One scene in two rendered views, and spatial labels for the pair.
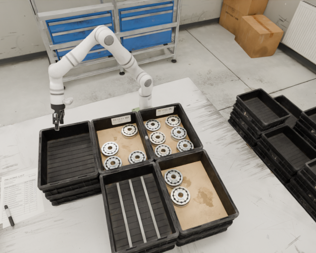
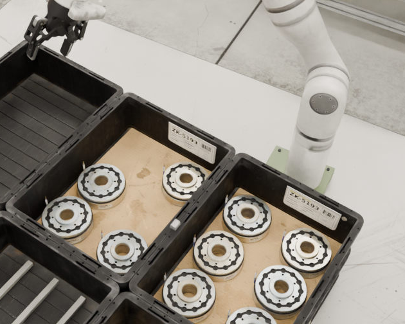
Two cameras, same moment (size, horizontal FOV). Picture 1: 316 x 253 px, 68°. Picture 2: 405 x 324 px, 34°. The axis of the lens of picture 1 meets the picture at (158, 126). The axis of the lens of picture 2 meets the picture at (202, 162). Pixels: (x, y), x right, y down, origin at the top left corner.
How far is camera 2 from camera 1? 0.63 m
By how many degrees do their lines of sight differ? 30
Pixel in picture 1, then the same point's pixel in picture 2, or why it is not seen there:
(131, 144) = (155, 213)
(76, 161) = (26, 153)
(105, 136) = (133, 152)
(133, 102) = not seen: hidden behind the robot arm
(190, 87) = not seen: outside the picture
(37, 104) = (195, 8)
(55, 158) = (5, 116)
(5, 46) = not seen: outside the picture
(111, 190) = (5, 264)
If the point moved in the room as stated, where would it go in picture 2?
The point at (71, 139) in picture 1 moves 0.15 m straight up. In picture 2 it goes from (72, 103) to (66, 56)
